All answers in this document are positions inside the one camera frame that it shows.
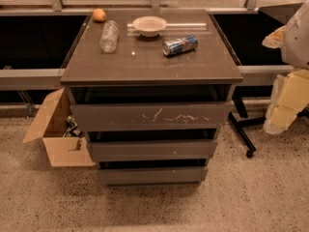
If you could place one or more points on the dark grey drawer cabinet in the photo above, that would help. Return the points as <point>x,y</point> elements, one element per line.
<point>139,72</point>

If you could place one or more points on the blue silver drink can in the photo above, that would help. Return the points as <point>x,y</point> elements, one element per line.
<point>180,45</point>

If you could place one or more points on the orange fruit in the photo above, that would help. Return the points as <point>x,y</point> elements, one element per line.
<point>99,15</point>

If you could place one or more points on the black wheeled stand base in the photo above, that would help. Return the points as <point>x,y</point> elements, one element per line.
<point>247,119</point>

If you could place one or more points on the grey middle drawer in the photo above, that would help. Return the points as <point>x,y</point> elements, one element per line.
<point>151,150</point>

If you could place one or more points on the white bowl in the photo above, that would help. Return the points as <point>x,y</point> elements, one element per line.
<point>149,26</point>

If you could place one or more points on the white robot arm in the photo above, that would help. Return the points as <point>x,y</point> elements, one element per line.
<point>290,93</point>

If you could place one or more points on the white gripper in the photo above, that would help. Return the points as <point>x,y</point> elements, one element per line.
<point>296,39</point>

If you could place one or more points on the grey drawer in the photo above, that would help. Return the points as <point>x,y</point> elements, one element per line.
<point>153,176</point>
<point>150,116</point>
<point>151,150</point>

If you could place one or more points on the grey top drawer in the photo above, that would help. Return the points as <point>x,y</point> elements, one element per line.
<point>150,116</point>

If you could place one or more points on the clear plastic bottle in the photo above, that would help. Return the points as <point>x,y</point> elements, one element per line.
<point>109,38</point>

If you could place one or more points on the open cardboard box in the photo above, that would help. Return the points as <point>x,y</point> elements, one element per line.
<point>50,125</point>

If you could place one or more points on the grey bottom drawer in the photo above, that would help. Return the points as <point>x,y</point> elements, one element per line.
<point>153,176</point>

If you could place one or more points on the crushed cans in box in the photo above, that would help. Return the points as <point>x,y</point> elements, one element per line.
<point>72,130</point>

